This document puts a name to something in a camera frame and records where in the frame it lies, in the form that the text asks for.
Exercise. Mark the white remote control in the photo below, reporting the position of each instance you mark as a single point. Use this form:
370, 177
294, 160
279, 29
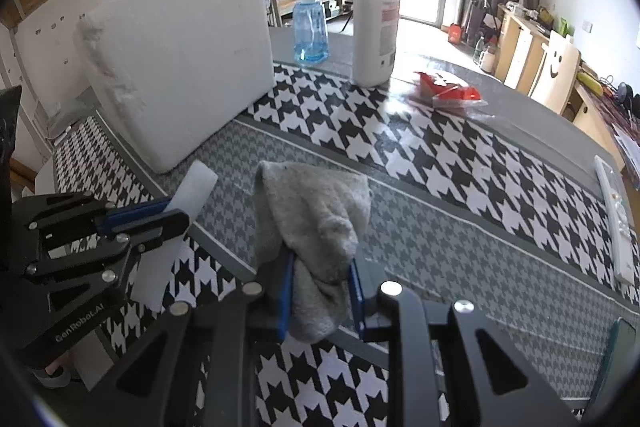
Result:
618, 221

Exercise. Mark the grey sock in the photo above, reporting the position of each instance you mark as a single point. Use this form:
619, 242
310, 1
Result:
321, 215

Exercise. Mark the blue spray bottle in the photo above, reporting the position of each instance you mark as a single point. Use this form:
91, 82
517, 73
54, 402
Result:
311, 41

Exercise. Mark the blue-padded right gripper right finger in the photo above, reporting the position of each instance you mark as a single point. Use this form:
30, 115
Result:
361, 293

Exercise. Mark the dark green smartphone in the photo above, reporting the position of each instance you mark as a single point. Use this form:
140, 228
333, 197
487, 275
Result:
620, 354

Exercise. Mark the red plastic wrapper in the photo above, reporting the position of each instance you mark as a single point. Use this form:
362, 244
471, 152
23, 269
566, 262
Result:
446, 91

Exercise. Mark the wooden smiley chair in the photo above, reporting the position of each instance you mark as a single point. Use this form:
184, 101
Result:
557, 75

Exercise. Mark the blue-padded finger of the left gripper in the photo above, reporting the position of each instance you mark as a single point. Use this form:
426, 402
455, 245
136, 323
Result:
117, 217

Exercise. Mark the wooden desk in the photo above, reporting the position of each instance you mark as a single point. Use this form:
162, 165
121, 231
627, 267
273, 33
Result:
522, 45

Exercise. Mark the houndstooth table cloth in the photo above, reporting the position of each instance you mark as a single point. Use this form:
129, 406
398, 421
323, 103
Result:
458, 211

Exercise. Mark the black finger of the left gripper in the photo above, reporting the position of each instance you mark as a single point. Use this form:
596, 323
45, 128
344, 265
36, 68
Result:
150, 233

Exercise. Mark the white lotion pump bottle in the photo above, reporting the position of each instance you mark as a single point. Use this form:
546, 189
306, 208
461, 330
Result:
374, 46

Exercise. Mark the white styrofoam box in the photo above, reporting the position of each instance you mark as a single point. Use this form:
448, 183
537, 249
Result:
170, 73

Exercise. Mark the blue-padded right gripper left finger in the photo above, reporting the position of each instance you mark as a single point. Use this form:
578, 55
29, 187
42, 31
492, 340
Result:
280, 292

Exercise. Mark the orange bottle on floor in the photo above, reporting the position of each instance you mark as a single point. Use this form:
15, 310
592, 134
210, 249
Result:
454, 34

